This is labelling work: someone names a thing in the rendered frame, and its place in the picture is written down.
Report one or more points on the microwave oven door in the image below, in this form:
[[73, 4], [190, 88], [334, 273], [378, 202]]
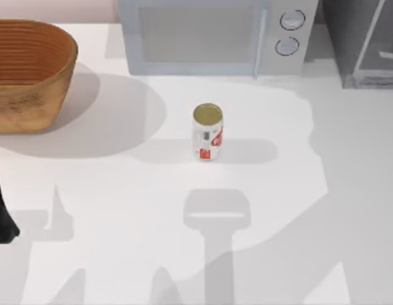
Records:
[[196, 35]]

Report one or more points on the microwave knob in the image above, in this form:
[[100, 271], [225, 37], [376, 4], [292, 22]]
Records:
[[292, 19], [287, 46]]

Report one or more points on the grey cabinet with dark inside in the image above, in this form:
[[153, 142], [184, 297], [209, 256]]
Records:
[[374, 41]]

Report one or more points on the brown woven basket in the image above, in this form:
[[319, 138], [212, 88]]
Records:
[[31, 105]]

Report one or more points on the red and white can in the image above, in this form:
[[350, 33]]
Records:
[[207, 136]]

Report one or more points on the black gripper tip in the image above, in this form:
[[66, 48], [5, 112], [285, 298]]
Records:
[[2, 216]]

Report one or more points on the pale microwave oven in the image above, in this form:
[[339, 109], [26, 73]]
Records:
[[297, 68]]

